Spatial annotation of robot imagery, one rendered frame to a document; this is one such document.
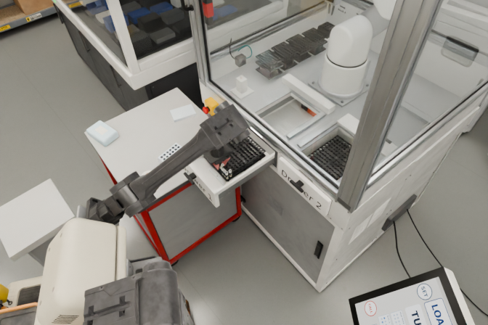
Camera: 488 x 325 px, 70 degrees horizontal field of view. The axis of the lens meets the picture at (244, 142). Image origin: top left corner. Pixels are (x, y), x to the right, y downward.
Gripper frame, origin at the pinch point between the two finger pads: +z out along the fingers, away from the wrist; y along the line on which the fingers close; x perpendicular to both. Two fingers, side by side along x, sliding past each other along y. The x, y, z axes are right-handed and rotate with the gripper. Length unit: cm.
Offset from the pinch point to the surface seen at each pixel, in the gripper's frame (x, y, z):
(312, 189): 31.5, -23.6, 2.2
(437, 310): 87, -12, -22
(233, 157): -2.7, -8.3, 3.0
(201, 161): -13.9, 2.6, 8.9
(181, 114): -53, -7, 15
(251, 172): 7.4, -10.8, 5.7
